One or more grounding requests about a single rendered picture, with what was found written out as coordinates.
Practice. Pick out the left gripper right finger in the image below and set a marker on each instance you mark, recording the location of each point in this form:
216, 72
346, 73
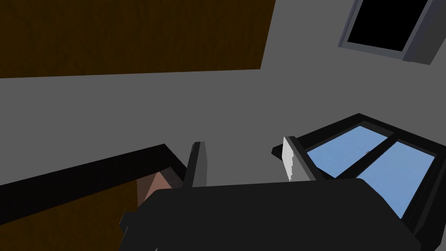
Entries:
296, 164

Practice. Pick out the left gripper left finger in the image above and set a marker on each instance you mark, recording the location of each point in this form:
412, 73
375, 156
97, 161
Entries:
198, 167

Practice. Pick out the black framed window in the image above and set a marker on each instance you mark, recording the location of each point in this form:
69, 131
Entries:
379, 164

